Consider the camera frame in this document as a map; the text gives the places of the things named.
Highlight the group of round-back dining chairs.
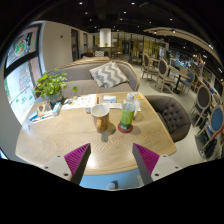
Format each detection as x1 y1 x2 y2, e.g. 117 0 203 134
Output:
139 52 224 158

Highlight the small blue white box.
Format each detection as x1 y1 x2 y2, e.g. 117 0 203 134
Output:
52 101 63 117

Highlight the white printed menu booklet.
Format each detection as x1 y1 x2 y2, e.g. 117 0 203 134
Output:
61 93 98 111

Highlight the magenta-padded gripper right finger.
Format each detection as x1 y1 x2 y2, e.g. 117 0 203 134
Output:
131 142 184 186

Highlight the brown paper-look mug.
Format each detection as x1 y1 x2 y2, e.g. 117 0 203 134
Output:
90 103 111 134

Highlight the grey white chevron cushion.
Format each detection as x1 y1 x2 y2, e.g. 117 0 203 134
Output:
88 60 130 89

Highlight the flat round red coaster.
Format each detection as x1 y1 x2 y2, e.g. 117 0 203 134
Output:
117 121 134 134

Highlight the clear bottle with green label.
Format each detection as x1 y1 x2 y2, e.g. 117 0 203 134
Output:
119 92 137 132

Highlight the white round column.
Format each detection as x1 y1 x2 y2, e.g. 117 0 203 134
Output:
99 27 112 48

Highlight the white paper leaflet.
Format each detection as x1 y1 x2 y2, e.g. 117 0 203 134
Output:
101 101 123 110

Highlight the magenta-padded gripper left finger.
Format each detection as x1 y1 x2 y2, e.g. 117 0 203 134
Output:
42 142 92 186

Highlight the grey curved sofa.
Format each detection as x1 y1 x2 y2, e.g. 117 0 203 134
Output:
44 59 142 99

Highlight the framed wall poster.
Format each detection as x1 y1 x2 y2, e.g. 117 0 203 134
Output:
4 24 42 69

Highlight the potted green leafy plant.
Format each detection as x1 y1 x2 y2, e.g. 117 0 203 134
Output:
34 68 79 104

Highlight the clear plastic cup with straw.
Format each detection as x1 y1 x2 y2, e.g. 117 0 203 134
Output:
133 89 142 118

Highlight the group of ceiling spotlights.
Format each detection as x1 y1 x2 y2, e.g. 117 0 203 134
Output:
78 0 178 34

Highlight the dark grey tufted armchair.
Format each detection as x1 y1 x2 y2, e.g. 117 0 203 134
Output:
144 94 192 144

